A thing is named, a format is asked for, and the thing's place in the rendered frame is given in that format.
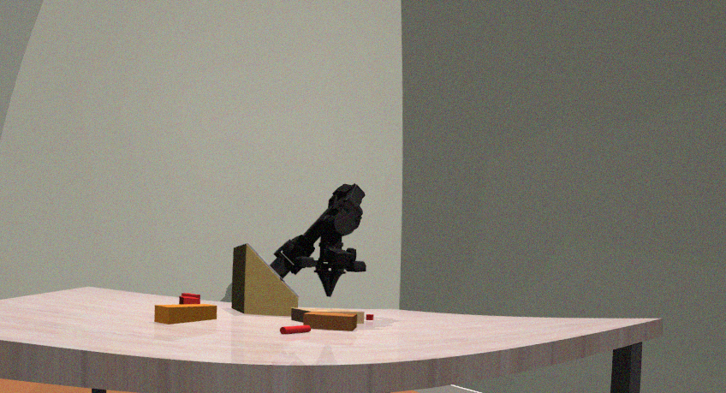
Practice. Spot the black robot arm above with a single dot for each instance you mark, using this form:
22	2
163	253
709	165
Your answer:
341	218

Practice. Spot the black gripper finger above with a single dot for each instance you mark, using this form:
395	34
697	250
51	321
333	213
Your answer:
324	277
334	276

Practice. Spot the red cylinder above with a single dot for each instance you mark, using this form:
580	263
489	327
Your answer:
295	329

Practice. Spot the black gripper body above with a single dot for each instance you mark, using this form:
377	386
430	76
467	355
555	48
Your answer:
303	262

